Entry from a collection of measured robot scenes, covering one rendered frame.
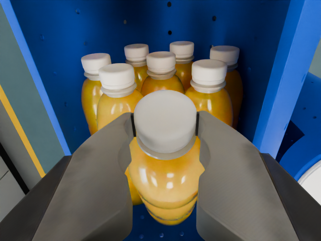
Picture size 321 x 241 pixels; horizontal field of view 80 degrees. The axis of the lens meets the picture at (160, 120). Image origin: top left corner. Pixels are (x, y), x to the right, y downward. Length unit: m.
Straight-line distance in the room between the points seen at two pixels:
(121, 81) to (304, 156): 0.43
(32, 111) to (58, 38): 1.62
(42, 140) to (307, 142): 1.93
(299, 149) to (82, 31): 0.49
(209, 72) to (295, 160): 0.37
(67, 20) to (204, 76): 0.20
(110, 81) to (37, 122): 1.75
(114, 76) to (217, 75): 0.11
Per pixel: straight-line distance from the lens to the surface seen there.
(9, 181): 2.42
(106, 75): 0.21
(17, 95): 1.89
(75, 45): 0.32
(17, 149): 2.29
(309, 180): 0.53
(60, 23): 0.30
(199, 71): 0.22
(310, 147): 0.53
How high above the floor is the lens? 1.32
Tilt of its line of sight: 57 degrees down
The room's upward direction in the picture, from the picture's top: 175 degrees counter-clockwise
